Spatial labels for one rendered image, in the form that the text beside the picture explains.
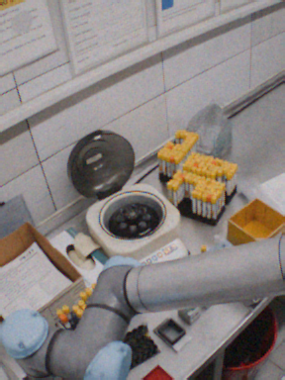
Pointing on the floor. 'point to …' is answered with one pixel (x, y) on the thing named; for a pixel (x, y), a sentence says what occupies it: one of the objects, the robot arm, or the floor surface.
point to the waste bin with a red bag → (262, 332)
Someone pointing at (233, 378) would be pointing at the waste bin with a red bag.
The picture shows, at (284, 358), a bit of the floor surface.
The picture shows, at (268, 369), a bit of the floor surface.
